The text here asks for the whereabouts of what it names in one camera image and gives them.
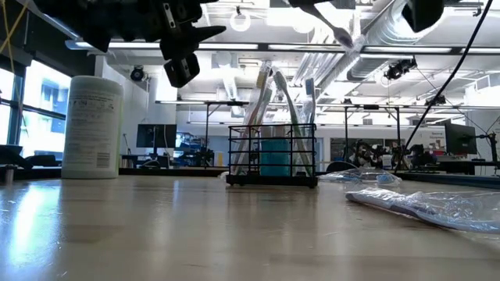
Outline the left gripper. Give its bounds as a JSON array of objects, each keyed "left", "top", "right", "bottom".
[{"left": 150, "top": 0, "right": 228, "bottom": 89}]

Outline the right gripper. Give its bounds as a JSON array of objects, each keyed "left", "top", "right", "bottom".
[{"left": 287, "top": 0, "right": 357, "bottom": 9}]

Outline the white green toothbrush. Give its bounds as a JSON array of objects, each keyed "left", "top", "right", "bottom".
[{"left": 304, "top": 3, "right": 368, "bottom": 52}]

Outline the blue toothbrush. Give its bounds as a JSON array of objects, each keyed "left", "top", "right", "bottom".
[{"left": 320, "top": 167, "right": 403, "bottom": 187}]

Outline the purple toothbrush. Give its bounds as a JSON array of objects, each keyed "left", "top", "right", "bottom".
[{"left": 345, "top": 186, "right": 500, "bottom": 235}]

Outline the long ceiling light bar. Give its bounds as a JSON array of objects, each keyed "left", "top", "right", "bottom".
[{"left": 64, "top": 38, "right": 500, "bottom": 55}]

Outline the black computer monitor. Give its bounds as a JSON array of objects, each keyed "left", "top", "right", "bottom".
[
  {"left": 135, "top": 123, "right": 178, "bottom": 149},
  {"left": 445, "top": 123, "right": 478, "bottom": 155}
]

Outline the black ceiling spotlight cluster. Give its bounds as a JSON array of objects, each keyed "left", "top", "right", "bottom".
[{"left": 383, "top": 57, "right": 418, "bottom": 81}]

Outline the white wipes canister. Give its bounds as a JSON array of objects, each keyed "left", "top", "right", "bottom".
[{"left": 61, "top": 75, "right": 125, "bottom": 180}]

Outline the black background robot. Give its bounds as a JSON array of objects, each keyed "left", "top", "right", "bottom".
[{"left": 351, "top": 139, "right": 394, "bottom": 167}]

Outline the large window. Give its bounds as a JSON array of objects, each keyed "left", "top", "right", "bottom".
[{"left": 0, "top": 58, "right": 73, "bottom": 159}]

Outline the person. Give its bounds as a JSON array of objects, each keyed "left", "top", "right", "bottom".
[{"left": 408, "top": 143, "right": 438, "bottom": 168}]

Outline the black stand pole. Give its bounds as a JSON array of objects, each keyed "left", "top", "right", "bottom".
[{"left": 477, "top": 131, "right": 500, "bottom": 175}]

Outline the white ceiling ring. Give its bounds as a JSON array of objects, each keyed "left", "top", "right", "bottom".
[{"left": 229, "top": 10, "right": 252, "bottom": 33}]

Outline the black metal frame stand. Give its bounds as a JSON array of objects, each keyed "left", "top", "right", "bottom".
[
  {"left": 343, "top": 104, "right": 402, "bottom": 163},
  {"left": 202, "top": 100, "right": 250, "bottom": 157}
]

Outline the black aluminium table frame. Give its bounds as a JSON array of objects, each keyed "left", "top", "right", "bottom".
[{"left": 0, "top": 163, "right": 500, "bottom": 189}]

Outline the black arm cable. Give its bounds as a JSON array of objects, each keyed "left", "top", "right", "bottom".
[{"left": 392, "top": 0, "right": 495, "bottom": 175}]

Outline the black wire caddy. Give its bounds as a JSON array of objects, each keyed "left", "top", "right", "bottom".
[{"left": 225, "top": 123, "right": 320, "bottom": 189}]

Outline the yellow hanging cable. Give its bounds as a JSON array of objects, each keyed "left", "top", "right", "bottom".
[{"left": 0, "top": 0, "right": 31, "bottom": 75}]

